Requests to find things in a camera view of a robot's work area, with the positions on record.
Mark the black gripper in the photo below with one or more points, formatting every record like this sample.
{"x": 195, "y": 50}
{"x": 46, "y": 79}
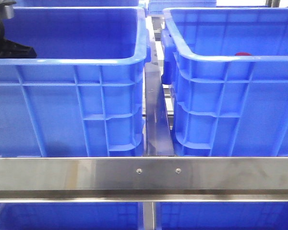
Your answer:
{"x": 10, "y": 49}

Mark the red mushroom push button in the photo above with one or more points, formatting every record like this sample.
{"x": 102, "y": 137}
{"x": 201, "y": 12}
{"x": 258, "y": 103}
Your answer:
{"x": 243, "y": 54}

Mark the blue crate rear left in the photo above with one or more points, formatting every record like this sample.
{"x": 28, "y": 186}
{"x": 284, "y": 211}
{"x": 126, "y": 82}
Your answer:
{"x": 80, "y": 3}

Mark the large blue crate left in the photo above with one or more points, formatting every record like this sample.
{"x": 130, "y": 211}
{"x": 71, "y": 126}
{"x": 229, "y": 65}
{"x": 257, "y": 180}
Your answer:
{"x": 82, "y": 96}

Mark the large blue crate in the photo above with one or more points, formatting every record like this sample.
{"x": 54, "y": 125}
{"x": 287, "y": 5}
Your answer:
{"x": 227, "y": 105}
{"x": 82, "y": 96}

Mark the blue crate rear right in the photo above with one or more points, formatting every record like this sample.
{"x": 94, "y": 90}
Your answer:
{"x": 156, "y": 7}

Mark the steel centre divider bar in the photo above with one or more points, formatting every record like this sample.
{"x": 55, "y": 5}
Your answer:
{"x": 158, "y": 138}

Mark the blue crate lower left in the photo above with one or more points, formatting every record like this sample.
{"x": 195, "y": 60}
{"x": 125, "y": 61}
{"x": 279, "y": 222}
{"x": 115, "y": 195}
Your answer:
{"x": 71, "y": 216}

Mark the large blue crate right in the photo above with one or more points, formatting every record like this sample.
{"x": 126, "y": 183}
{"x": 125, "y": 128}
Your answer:
{"x": 227, "y": 105}

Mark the blue crate lower right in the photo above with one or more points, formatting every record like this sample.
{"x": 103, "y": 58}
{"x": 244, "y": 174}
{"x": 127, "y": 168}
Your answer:
{"x": 222, "y": 215}

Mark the stainless steel front rail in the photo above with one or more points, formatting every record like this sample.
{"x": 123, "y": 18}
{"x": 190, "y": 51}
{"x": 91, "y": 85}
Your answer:
{"x": 143, "y": 179}

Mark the steel lower vertical post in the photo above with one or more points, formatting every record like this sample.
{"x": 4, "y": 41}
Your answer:
{"x": 149, "y": 215}

